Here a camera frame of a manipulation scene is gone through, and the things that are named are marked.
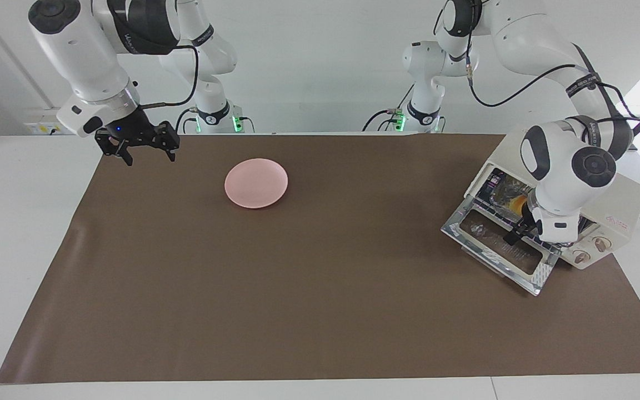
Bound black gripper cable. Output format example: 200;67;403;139
140;44;198;108
463;0;640;124

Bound pink round plate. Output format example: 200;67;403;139
224;158;289;209

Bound glass oven door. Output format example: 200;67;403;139
441;196;562;297

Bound cream toaster oven body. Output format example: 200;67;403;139
464;133;640;271

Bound aluminium foil tray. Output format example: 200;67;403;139
484;171;534;222

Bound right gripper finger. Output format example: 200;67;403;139
153;121;181;163
94;128;134;167

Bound brown table mat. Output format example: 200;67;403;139
0;133;640;385

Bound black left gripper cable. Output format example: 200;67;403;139
463;0;640;124

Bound black left arm base cables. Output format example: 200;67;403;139
362;83;416;133

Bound black arm base cables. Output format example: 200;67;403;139
174;107;257;134
362;83;416;133

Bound white wall power outlet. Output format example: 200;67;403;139
24;122;62;136

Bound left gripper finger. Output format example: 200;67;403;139
503;219;532;245

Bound black right arm base cables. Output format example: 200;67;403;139
174;107;257;134

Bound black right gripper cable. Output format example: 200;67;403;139
140;44;198;108

